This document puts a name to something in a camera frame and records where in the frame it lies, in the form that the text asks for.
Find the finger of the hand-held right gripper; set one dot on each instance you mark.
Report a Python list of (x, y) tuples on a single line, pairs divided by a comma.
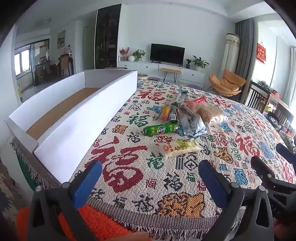
[(285, 150), (261, 166)]

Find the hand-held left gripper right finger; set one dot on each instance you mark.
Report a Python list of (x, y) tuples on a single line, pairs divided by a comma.
[(212, 183)]

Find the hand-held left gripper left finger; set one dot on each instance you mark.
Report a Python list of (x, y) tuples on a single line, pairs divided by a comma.
[(92, 176)]

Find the pale yellow snack packet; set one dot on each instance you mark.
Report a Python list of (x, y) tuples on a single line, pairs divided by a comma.
[(180, 148)]

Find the white cardboard box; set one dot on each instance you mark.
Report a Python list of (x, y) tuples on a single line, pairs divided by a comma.
[(76, 129)]

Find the silver snack packet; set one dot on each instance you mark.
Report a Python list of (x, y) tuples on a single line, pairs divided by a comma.
[(193, 127)]

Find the green sausage packet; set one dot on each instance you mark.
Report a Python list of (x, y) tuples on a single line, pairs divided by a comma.
[(161, 129)]

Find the brown chocolate bar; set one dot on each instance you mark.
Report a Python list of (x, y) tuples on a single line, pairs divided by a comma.
[(173, 117)]

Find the red snack packet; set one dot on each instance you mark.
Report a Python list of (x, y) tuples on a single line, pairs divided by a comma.
[(199, 100)]

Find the orange snack packet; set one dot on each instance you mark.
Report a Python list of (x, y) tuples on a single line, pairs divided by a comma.
[(165, 112)]

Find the long black-topped candy packet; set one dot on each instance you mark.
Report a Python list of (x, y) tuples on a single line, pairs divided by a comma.
[(180, 97)]

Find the person's orange fuzzy clothing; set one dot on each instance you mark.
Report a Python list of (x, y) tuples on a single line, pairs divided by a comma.
[(104, 224)]

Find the printed woven blanket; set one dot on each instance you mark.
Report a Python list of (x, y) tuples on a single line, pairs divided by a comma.
[(161, 185)]

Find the cluttered wooden table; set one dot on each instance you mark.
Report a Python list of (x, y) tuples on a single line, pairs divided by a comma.
[(277, 99)]

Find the dark wooden chair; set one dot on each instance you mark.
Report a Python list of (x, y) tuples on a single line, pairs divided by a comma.
[(256, 95)]

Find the bread in clear bag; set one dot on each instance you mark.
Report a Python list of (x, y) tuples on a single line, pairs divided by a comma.
[(210, 113)]

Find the white sheer curtain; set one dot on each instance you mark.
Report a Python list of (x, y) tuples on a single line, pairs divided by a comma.
[(291, 76)]

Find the floral patterned cloth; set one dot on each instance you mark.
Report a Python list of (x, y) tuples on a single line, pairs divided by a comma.
[(7, 192)]

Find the orange lounge chair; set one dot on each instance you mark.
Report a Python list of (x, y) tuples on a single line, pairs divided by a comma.
[(227, 83)]

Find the purple floor mat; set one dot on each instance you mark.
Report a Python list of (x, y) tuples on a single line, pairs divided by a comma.
[(194, 86)]

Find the covered standing air conditioner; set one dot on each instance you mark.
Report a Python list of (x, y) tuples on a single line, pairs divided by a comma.
[(229, 55)]

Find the grey curtain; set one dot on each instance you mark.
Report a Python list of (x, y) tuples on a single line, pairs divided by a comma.
[(245, 46)]

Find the round wooden board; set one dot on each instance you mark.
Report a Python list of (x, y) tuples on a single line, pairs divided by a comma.
[(143, 76)]

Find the yellow floor sign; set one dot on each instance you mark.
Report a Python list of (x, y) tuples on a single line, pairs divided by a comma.
[(19, 89)]

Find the wooden dining chair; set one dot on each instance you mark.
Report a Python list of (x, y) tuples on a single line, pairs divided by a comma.
[(66, 64)]

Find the grey floor mat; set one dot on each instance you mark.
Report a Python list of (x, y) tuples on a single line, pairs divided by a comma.
[(153, 79)]

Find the wooden bench with metal legs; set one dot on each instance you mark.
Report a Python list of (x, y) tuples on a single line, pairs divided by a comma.
[(171, 70)]

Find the wooden dining table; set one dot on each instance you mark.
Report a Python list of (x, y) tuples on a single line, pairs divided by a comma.
[(42, 66)]

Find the leafy plant in white pot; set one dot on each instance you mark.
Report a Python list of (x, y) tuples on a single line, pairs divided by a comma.
[(200, 62)]

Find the white television cabinet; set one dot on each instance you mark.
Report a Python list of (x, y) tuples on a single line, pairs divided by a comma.
[(148, 68)]

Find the small potted plant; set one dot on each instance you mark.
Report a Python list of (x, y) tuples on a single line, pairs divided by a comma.
[(188, 62)]

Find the round white vase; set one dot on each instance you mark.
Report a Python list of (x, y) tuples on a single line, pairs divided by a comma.
[(131, 58)]

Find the red flowers in vase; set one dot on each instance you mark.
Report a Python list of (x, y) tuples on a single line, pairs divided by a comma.
[(124, 52)]

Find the green potted plant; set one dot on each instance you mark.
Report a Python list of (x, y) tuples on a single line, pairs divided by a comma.
[(138, 54)]

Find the glass sliding door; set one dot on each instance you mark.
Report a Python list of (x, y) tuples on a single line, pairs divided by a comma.
[(40, 49)]

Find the black flat television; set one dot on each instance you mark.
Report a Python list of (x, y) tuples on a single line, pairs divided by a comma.
[(167, 53)]

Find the dark glass cabinet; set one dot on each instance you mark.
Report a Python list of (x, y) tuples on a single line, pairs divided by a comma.
[(107, 37)]

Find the red wall hanging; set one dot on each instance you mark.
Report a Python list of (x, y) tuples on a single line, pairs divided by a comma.
[(261, 52)]

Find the framed wall picture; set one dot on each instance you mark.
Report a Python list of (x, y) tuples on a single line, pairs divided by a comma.
[(61, 39)]

